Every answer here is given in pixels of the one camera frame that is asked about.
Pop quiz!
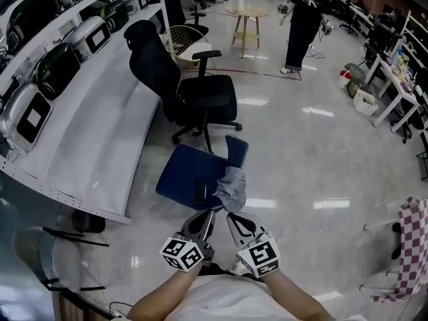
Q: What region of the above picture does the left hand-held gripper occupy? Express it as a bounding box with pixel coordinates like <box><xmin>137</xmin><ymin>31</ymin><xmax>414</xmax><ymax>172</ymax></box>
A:
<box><xmin>159</xmin><ymin>208</ymin><xmax>217</xmax><ymax>274</ymax></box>

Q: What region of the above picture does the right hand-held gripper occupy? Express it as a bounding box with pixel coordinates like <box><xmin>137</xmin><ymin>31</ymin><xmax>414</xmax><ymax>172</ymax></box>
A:
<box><xmin>226</xmin><ymin>211</ymin><xmax>281</xmax><ymax>279</ymax></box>

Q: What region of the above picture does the grey clothing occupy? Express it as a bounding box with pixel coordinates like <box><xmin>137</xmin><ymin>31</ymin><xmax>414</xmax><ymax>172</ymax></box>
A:
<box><xmin>212</xmin><ymin>166</ymin><xmax>247</xmax><ymax>213</ymax></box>

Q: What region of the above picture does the blue fabric chair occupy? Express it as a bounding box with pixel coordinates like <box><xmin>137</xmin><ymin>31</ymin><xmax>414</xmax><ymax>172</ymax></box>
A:
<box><xmin>155</xmin><ymin>134</ymin><xmax>250</xmax><ymax>213</ymax></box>

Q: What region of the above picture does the person's right forearm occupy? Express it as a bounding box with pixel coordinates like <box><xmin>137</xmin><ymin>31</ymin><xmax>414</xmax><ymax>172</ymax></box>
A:
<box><xmin>263</xmin><ymin>269</ymin><xmax>337</xmax><ymax>321</ymax></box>

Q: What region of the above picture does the person's left forearm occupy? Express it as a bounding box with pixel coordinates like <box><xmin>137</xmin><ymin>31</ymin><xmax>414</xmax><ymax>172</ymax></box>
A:
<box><xmin>126</xmin><ymin>265</ymin><xmax>201</xmax><ymax>321</ymax></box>

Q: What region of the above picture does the black mesh office chair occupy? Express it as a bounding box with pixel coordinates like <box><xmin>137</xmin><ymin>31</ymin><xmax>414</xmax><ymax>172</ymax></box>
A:
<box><xmin>123</xmin><ymin>20</ymin><xmax>243</xmax><ymax>155</ymax></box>

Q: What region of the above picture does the black swivel chair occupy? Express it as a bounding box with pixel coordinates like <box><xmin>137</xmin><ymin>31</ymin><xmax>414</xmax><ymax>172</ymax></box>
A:
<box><xmin>389</xmin><ymin>98</ymin><xmax>428</xmax><ymax>145</ymax></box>

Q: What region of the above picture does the black phone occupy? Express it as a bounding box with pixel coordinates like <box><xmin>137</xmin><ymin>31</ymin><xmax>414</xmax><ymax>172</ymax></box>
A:
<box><xmin>193</xmin><ymin>181</ymin><xmax>208</xmax><ymax>204</ymax></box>

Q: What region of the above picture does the person's white shirt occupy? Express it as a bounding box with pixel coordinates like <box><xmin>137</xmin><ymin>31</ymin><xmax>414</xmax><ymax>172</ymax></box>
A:
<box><xmin>172</xmin><ymin>274</ymin><xmax>294</xmax><ymax>321</ymax></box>

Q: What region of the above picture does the pink checked cloth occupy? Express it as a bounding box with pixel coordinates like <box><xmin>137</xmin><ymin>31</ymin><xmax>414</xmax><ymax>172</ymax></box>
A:
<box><xmin>370</xmin><ymin>196</ymin><xmax>428</xmax><ymax>303</ymax></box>

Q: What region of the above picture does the white storage box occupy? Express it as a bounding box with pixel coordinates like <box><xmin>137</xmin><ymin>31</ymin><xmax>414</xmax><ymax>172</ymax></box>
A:
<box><xmin>352</xmin><ymin>89</ymin><xmax>379</xmax><ymax>116</ymax></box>

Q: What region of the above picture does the brown basket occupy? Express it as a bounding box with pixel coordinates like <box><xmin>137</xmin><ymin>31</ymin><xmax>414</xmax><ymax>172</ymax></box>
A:
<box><xmin>346</xmin><ymin>80</ymin><xmax>362</xmax><ymax>98</ymax></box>

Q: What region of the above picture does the red and white bag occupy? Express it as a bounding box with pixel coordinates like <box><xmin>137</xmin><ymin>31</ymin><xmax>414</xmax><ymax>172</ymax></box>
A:
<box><xmin>336</xmin><ymin>69</ymin><xmax>352</xmax><ymax>88</ymax></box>

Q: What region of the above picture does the grey bag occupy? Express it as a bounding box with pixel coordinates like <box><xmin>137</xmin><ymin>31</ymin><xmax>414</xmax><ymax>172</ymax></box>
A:
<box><xmin>344</xmin><ymin>62</ymin><xmax>367</xmax><ymax>83</ymax></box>

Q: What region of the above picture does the white desk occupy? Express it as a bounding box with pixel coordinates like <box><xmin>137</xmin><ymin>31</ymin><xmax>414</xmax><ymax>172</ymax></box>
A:
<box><xmin>364</xmin><ymin>53</ymin><xmax>424</xmax><ymax>133</ymax></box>

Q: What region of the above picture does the row of screen devices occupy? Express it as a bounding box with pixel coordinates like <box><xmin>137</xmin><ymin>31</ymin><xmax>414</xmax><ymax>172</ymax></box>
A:
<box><xmin>0</xmin><ymin>0</ymin><xmax>158</xmax><ymax>154</ymax></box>

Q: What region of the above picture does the round wooden side table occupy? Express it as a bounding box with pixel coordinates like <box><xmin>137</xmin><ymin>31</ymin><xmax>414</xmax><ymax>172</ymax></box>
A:
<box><xmin>225</xmin><ymin>5</ymin><xmax>271</xmax><ymax>59</ymax></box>

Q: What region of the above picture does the clear chair with black frame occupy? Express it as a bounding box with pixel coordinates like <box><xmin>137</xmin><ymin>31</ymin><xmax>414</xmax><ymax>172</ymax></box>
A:
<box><xmin>11</xmin><ymin>225</ymin><xmax>111</xmax><ymax>294</ymax></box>

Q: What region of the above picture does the white wire chair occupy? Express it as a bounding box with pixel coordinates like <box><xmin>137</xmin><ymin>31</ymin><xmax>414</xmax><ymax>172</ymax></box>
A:
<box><xmin>163</xmin><ymin>24</ymin><xmax>213</xmax><ymax>67</ymax></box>

